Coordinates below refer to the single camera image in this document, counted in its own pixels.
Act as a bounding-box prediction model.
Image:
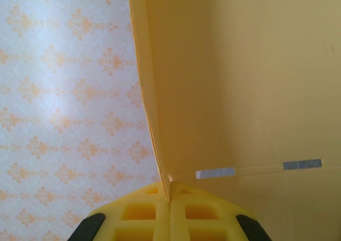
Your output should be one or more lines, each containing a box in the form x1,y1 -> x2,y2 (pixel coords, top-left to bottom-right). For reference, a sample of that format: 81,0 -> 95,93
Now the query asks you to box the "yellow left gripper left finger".
68,181 -> 171,241

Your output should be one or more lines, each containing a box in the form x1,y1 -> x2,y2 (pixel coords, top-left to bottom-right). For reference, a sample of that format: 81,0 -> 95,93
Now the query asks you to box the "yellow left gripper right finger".
169,181 -> 272,241

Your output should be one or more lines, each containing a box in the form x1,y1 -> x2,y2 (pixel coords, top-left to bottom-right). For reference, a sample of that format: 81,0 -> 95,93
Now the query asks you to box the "yellow paper box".
126,0 -> 341,241

